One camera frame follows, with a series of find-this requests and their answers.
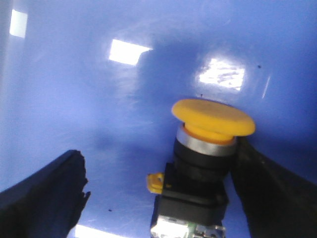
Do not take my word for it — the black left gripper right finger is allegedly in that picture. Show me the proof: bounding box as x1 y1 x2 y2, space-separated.
231 137 317 238

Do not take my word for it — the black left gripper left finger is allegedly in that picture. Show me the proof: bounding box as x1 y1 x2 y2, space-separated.
0 150 91 238

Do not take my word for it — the yellow mushroom push button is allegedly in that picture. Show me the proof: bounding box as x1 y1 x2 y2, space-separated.
147 99 256 238

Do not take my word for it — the blue plastic tray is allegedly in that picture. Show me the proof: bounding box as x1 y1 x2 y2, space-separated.
0 0 317 238

